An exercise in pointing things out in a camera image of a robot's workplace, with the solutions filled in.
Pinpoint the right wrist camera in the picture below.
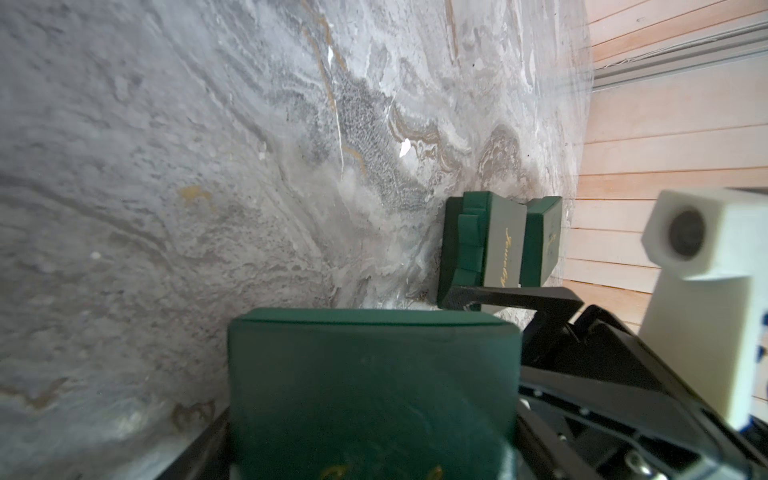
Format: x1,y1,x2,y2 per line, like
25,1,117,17
639,187,767,430

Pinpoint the small green box lid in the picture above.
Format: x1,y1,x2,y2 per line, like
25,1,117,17
519,196,563,288

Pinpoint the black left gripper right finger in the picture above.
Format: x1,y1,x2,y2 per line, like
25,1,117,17
515,401,600,480

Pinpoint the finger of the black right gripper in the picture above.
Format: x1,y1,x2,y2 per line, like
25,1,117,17
443,286,584,366
520,367,725,479

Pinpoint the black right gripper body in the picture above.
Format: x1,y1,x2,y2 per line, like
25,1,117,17
521,306,767,479

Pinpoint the aluminium frame rail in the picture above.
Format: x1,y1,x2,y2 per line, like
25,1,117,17
593,22,767,91

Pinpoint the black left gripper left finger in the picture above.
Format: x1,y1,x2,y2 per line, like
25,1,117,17
156,408,231,480

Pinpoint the large green jewelry box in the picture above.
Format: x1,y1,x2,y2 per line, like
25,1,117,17
436,191,527,309

